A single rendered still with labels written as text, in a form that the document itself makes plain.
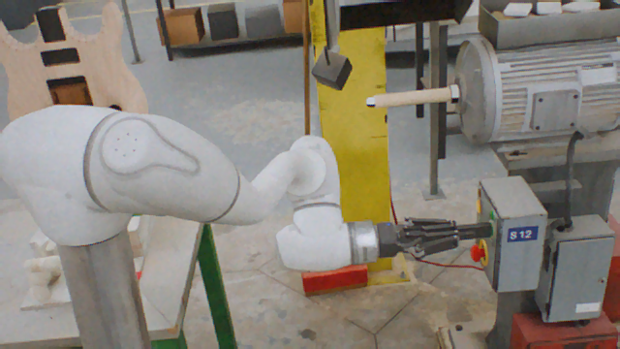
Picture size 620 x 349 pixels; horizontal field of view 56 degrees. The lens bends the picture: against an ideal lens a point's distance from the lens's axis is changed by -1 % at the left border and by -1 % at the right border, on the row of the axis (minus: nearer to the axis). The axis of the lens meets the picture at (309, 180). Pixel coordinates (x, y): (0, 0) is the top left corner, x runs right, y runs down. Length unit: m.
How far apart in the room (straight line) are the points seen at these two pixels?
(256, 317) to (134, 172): 2.07
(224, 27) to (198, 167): 5.64
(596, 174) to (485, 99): 0.37
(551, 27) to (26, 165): 1.07
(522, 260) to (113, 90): 1.06
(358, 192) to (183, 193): 1.90
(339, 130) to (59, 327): 1.41
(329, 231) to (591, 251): 0.68
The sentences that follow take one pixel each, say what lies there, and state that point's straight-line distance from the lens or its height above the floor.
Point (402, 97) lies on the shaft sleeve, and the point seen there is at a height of 1.26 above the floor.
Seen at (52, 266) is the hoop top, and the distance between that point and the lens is 1.45.
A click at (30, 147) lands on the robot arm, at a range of 0.82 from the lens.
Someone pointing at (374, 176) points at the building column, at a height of 0.54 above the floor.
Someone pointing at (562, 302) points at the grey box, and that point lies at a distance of 1.65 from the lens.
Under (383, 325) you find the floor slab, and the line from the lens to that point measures 2.60.
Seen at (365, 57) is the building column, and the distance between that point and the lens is 2.32.
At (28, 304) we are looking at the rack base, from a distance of 1.54.
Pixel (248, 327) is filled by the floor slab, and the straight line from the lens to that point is 2.67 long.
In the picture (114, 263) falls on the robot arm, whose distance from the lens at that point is 0.88.
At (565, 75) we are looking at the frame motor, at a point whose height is 1.31.
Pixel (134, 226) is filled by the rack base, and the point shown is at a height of 1.02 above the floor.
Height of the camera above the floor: 1.80
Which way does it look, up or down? 30 degrees down
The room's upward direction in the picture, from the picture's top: 6 degrees counter-clockwise
